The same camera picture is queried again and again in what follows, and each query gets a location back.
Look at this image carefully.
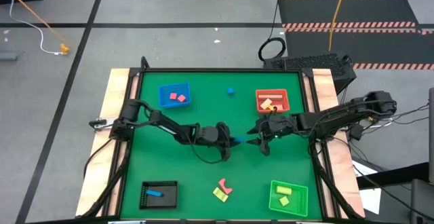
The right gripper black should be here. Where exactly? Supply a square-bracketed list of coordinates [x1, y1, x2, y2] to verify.
[245, 114, 300, 156]

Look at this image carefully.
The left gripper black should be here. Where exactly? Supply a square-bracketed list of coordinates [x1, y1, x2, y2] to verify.
[195, 122, 237, 162]

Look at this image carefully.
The pink arch block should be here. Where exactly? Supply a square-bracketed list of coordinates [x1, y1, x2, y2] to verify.
[218, 178, 234, 195]

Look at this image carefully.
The yellow rectangular block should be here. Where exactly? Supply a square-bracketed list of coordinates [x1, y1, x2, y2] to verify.
[212, 187, 229, 203]

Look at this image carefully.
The yellow cube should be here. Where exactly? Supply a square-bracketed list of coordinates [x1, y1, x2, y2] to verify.
[275, 185, 293, 196]

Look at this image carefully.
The green table mat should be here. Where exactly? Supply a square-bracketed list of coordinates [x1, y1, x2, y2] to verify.
[120, 71, 323, 220]

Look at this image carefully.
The orange plastic basket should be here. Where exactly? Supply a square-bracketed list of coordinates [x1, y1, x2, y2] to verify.
[255, 88, 291, 114]

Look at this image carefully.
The green plastic basket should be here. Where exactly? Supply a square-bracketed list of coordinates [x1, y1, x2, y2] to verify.
[268, 180, 309, 218]

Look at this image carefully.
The black plastic basket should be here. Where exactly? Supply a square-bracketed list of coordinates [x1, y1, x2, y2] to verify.
[139, 181, 179, 210]

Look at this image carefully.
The blue plastic basket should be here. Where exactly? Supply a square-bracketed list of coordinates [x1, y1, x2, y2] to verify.
[158, 82, 192, 109]

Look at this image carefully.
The black power adapter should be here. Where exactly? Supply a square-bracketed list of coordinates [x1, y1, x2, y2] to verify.
[349, 124, 364, 142]

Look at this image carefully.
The white paper sheet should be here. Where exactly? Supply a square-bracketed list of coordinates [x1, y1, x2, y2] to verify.
[351, 159, 383, 215]

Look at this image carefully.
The black floor bar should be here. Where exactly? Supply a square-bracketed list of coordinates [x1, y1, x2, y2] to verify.
[355, 162, 431, 190]

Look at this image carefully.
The gray cabinet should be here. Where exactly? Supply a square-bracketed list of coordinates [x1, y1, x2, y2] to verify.
[409, 178, 434, 224]

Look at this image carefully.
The gray panel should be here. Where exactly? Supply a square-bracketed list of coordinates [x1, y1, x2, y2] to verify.
[428, 87, 434, 186]

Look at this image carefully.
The hazard striped black floor mat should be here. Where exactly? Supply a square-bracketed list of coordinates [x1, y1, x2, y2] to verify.
[277, 0, 434, 71]

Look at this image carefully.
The gray flat object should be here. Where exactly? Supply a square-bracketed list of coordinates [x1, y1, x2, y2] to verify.
[0, 50, 24, 62]

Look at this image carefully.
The black hanging cable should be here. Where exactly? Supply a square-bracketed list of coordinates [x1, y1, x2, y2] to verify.
[258, 0, 288, 62]

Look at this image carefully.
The silver mounting bracket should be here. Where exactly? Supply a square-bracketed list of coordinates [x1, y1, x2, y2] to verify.
[88, 117, 113, 132]

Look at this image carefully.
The yellow hanging cable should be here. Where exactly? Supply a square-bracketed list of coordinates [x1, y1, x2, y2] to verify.
[328, 0, 350, 52]

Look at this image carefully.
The orange floor cable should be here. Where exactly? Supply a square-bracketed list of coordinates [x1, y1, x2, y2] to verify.
[0, 0, 67, 48]

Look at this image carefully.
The white floor cable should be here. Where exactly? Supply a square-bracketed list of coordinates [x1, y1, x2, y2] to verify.
[7, 0, 64, 56]

